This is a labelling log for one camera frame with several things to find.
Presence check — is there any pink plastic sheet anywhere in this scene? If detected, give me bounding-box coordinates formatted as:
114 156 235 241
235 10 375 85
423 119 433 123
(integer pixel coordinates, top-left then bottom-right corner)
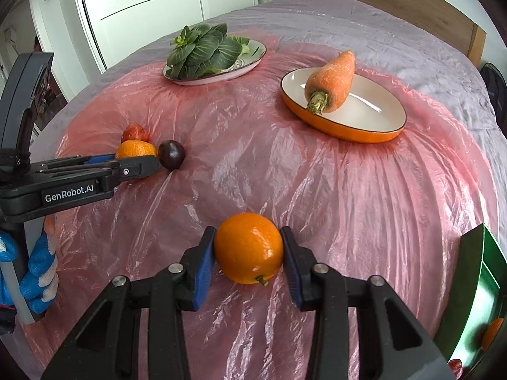
24 34 502 380

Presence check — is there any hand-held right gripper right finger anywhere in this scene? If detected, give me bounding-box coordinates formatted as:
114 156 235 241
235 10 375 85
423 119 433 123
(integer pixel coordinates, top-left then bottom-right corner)
279 225 454 380

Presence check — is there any green tray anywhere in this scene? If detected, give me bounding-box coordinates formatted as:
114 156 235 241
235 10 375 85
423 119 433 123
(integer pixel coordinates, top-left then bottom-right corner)
433 224 507 373

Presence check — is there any dark plum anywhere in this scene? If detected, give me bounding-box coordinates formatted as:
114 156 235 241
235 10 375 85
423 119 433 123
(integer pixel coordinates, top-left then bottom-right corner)
158 140 186 170

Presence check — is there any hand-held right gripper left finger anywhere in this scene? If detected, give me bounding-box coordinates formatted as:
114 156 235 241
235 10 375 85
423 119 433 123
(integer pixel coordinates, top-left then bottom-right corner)
51 225 216 380

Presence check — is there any white wardrobe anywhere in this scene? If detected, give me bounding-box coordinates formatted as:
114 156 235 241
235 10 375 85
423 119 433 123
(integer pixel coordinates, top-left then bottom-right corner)
77 0 284 74

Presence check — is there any carrot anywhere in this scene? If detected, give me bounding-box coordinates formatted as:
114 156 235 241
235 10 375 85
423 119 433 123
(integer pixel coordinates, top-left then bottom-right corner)
305 51 356 115

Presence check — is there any white plate with dark rim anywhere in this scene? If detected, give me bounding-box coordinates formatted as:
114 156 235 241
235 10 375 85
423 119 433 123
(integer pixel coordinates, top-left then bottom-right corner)
163 37 267 86

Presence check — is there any leafy green vegetable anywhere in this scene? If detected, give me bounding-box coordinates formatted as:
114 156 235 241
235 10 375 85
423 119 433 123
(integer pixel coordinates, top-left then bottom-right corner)
166 24 251 80

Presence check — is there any large orange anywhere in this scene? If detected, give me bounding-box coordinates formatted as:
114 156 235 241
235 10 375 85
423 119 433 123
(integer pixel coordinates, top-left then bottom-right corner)
214 212 285 286

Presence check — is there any orange oval dish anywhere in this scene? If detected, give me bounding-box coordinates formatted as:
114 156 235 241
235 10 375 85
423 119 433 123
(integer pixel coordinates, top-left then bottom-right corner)
281 67 407 144

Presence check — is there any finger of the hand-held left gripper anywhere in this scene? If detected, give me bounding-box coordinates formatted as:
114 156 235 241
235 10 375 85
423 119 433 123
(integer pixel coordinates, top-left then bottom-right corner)
37 155 160 186
41 154 120 172

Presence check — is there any purple bedspread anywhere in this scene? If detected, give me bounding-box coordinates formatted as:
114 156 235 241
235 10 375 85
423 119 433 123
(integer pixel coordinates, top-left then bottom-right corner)
29 0 504 191

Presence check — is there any person's left hand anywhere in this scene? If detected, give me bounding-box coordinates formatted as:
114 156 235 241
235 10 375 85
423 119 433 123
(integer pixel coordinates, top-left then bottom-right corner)
0 216 59 317

